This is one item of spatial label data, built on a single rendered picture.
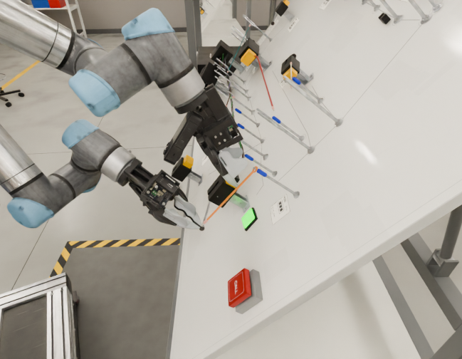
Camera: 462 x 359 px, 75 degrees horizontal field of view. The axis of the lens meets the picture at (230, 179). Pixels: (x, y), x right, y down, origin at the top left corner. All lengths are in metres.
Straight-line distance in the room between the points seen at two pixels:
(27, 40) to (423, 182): 0.62
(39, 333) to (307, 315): 1.24
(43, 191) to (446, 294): 0.88
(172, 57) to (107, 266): 1.71
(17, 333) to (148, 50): 1.50
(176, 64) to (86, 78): 0.14
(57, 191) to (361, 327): 0.81
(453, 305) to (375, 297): 0.25
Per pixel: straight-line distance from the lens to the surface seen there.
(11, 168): 0.73
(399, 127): 0.51
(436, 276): 0.84
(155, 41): 0.54
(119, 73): 0.53
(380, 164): 0.49
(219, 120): 0.59
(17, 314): 1.85
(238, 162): 0.62
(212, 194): 0.66
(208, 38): 3.69
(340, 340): 0.90
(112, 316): 1.90
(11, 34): 0.62
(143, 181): 0.69
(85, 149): 0.72
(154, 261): 2.04
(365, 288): 1.01
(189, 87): 0.55
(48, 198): 0.74
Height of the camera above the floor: 1.58
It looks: 38 degrees down
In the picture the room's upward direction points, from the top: straight up
